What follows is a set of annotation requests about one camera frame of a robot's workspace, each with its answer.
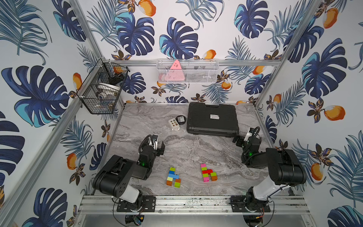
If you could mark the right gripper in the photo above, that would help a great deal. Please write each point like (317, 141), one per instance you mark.
(240, 140)

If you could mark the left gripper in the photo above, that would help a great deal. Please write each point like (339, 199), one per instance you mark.
(158, 146)

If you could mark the light blue long lego brick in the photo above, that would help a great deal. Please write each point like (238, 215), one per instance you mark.
(173, 176)

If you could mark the light green orange lego stack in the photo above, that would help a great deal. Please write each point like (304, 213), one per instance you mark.
(169, 181)

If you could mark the red long lego brick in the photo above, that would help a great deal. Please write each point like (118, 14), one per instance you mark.
(207, 171)

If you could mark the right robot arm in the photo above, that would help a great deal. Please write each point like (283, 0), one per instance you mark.
(284, 168)

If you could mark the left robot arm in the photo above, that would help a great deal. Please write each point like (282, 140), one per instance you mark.
(114, 177)

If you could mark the black plastic tool case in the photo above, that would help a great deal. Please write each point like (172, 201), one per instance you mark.
(213, 120)

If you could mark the white remote control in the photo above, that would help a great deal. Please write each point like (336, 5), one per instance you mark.
(174, 124)

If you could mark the black round tape measure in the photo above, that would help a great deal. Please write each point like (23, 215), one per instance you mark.
(181, 119)

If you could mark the pink triangle card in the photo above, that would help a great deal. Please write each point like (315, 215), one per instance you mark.
(175, 73)

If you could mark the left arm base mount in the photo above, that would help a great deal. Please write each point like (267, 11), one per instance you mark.
(136, 203)

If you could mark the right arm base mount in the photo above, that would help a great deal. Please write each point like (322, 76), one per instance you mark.
(248, 204)

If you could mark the clear wall tray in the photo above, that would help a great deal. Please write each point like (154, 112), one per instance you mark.
(195, 71)

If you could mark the black wire basket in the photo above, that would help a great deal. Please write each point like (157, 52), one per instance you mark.
(102, 88)

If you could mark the aluminium front rail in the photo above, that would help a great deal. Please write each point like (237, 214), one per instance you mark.
(206, 205)

